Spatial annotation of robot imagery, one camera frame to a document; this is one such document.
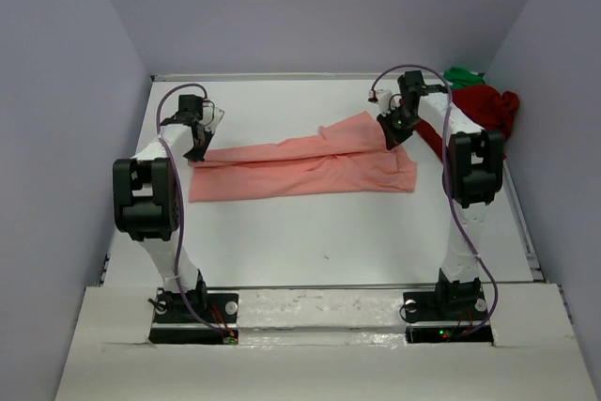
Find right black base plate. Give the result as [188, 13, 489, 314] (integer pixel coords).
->
[399, 291, 494, 345]

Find pink t shirt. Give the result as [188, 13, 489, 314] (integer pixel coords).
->
[188, 112, 417, 203]

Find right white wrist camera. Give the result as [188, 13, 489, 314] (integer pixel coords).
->
[368, 89, 400, 116]

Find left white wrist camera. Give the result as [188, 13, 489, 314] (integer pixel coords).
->
[200, 100, 224, 134]

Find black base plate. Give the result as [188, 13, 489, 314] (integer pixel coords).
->
[399, 291, 494, 345]
[147, 290, 239, 346]

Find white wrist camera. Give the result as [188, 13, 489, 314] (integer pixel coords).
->
[368, 89, 400, 116]
[200, 100, 224, 134]

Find green t shirt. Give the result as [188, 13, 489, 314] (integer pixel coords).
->
[443, 67, 485, 90]

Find red t shirt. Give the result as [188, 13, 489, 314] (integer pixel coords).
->
[415, 85, 521, 161]

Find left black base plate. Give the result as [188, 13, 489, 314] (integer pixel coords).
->
[147, 290, 239, 346]

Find aluminium rail front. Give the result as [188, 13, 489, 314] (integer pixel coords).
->
[208, 283, 436, 290]

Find aluminium rail back edge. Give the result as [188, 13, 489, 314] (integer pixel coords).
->
[150, 71, 447, 82]

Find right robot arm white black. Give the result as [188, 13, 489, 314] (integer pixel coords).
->
[368, 65, 504, 324]

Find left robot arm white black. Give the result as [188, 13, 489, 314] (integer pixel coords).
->
[112, 90, 223, 329]

